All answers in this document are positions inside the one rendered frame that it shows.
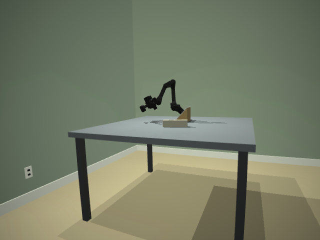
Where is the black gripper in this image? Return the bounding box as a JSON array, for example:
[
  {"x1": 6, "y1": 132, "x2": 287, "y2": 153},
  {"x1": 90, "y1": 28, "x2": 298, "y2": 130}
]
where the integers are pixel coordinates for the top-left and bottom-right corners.
[{"x1": 139, "y1": 97, "x2": 158, "y2": 112}]

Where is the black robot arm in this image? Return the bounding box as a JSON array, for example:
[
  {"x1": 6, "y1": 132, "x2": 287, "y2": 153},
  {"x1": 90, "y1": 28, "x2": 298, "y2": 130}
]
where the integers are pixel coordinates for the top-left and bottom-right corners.
[{"x1": 144, "y1": 79, "x2": 184, "y2": 114}]

